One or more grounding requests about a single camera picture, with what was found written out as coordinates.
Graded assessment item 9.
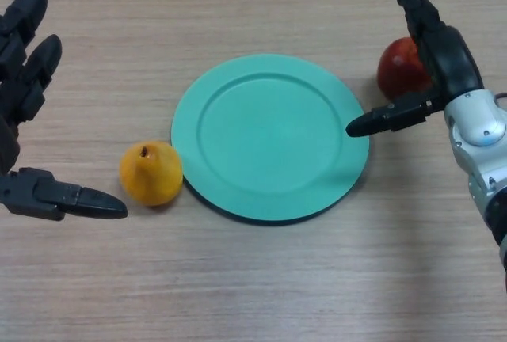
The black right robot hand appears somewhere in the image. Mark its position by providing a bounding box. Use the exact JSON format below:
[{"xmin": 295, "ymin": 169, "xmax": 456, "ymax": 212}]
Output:
[{"xmin": 345, "ymin": 0, "xmax": 486, "ymax": 138}]

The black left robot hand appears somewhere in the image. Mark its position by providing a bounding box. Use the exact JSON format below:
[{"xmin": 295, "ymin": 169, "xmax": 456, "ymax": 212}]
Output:
[{"xmin": 0, "ymin": 0, "xmax": 128, "ymax": 222}]

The red apple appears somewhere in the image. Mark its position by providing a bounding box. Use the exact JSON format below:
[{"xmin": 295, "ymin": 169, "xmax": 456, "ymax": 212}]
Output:
[{"xmin": 376, "ymin": 36, "xmax": 435, "ymax": 100}]

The green round plate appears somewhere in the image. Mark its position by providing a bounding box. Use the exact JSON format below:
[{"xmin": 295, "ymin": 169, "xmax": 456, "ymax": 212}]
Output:
[{"xmin": 170, "ymin": 53, "xmax": 372, "ymax": 225}]

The yellow pear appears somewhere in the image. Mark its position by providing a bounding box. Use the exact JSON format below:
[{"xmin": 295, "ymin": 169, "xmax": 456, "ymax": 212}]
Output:
[{"xmin": 120, "ymin": 140, "xmax": 185, "ymax": 207}]

